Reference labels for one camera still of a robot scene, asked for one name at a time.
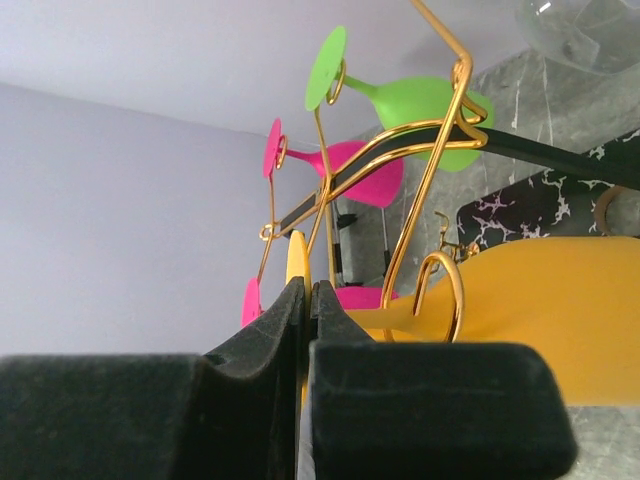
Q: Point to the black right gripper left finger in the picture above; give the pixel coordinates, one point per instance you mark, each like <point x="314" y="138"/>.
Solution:
<point x="231" y="413"/>

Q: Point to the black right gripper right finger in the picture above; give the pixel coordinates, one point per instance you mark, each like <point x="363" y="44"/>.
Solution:
<point x="430" y="410"/>

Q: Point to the yellow wine glass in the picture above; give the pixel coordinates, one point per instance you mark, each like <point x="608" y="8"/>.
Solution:
<point x="574" y="300"/>

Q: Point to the green wine glass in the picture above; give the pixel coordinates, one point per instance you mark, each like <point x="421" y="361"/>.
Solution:
<point x="409" y="100"/>

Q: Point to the black gold wine glass rack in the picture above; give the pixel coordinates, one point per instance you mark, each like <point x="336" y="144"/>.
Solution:
<point x="371" y="172"/>

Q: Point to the white gold framed board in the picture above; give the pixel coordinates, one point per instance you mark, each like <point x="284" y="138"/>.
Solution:
<point x="361" y="246"/>

